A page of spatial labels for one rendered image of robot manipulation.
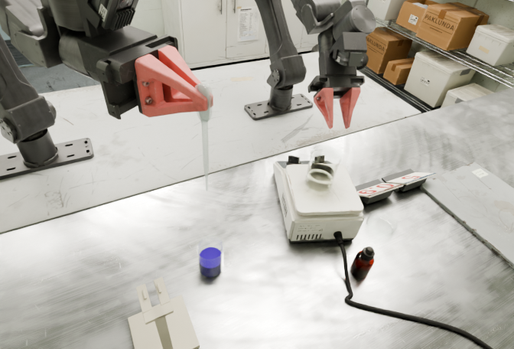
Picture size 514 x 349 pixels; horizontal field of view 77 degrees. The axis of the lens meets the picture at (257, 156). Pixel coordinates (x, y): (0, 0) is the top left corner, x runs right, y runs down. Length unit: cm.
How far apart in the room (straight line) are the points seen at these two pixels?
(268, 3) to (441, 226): 64
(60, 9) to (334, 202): 47
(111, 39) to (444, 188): 71
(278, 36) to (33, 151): 61
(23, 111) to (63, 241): 25
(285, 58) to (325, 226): 45
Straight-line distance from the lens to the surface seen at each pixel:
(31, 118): 74
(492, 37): 274
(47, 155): 81
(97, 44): 40
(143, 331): 54
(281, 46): 87
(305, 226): 58
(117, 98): 39
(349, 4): 68
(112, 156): 81
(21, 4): 52
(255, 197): 68
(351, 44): 63
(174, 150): 79
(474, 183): 90
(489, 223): 82
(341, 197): 60
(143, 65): 35
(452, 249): 74
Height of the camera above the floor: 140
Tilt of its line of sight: 40 degrees down
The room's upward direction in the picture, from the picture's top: 6 degrees clockwise
